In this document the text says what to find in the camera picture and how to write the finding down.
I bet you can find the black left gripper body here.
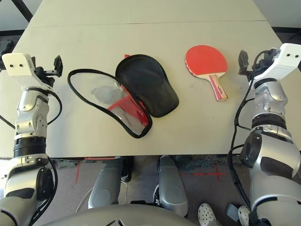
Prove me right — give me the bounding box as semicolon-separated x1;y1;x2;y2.
34;66;59;89

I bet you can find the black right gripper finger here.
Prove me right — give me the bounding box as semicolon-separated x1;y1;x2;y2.
238;50;250;75

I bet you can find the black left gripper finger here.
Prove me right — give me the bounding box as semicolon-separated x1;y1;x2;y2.
53;55;63;77

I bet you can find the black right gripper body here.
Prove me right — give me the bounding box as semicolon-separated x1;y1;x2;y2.
246;48;280;78

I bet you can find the red ping-pong paddle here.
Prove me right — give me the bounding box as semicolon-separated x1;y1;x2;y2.
184;44;229;102

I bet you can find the grey plush zipper charm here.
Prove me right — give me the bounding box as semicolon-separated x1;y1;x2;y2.
90;85;127;105

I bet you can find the black red paddle case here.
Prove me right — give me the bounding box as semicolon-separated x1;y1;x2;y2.
67;54;180;139

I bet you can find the red tape corner mark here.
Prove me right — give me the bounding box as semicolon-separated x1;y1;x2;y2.
75;156;116;184

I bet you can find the red tape cross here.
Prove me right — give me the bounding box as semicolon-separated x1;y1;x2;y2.
182;164;226;181

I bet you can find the grey left robot leg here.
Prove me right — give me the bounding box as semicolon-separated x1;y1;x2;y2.
88;156;125;210

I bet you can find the grey robot leg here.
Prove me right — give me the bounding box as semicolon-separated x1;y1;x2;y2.
157;155;189;217
88;156;125;210

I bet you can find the grey right robot leg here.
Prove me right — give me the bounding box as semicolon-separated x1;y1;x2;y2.
157;155;189;217

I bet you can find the grey floor pedal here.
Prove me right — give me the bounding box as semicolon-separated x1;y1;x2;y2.
227;204;239;222

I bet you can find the white clog shoe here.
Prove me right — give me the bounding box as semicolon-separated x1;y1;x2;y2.
197;202;218;226
237;206;251;224

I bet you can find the black white sneaker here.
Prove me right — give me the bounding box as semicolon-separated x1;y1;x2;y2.
153;185;161;207

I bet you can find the grey robot torso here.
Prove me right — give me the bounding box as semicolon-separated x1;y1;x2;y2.
40;203;200;226

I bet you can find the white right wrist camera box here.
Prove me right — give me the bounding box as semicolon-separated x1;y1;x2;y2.
249;43;301;90

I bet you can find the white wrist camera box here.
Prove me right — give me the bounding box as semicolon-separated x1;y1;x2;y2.
249;43;301;90
1;53;54;91

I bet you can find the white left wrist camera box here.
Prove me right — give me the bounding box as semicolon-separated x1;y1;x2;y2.
1;53;54;91

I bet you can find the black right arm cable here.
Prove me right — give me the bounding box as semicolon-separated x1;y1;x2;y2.
227;50;269;212

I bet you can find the black metal frame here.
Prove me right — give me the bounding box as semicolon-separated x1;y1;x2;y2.
14;0;33;24

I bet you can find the white floor cable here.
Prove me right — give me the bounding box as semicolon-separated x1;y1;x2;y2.
76;181;129;212

